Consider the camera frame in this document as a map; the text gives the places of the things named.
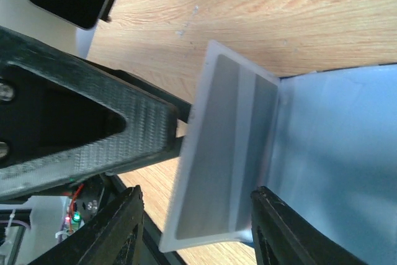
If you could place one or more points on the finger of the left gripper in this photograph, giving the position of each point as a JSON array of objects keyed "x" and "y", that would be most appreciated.
[{"x": 65, "y": 119}]

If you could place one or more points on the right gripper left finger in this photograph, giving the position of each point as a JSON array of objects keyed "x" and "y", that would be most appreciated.
[{"x": 113, "y": 236}]

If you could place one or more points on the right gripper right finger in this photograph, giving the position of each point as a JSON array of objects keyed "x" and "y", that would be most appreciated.
[{"x": 282, "y": 236}]

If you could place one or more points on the blue leather card holder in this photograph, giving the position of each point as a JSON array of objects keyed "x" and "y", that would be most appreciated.
[{"x": 331, "y": 157}]

